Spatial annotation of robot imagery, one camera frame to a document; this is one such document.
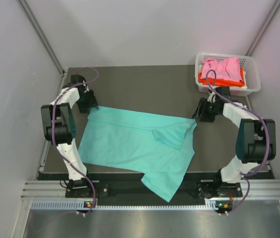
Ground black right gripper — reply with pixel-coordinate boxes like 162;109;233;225
192;98;219;122

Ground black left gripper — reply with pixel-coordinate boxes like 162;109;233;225
76;89;98;114

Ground teal t shirt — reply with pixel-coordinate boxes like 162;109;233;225
78;107;197;189

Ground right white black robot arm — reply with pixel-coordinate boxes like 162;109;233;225
192;87;277;196

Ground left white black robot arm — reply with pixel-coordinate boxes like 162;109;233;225
41;74;98;197

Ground orange t shirt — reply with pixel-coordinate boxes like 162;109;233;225
198;67;246;87

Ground white t shirt in basket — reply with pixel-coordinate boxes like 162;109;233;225
240;70;248;89

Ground pink t shirt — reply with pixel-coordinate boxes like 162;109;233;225
201;58;241;82

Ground white perforated plastic basket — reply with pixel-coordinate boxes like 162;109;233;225
195;53;261;97

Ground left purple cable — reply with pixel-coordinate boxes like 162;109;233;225
52;67;100;217

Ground purple cable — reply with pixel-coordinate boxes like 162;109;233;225
52;67;100;217
206;69;271;216

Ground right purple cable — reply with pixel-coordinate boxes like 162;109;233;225
206;69;271;216

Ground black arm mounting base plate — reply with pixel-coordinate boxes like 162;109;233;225
60;173;242;202

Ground grey slotted cable duct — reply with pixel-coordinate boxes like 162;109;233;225
31;200;229;211

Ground aluminium frame rail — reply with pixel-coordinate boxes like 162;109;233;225
21;179;280;200

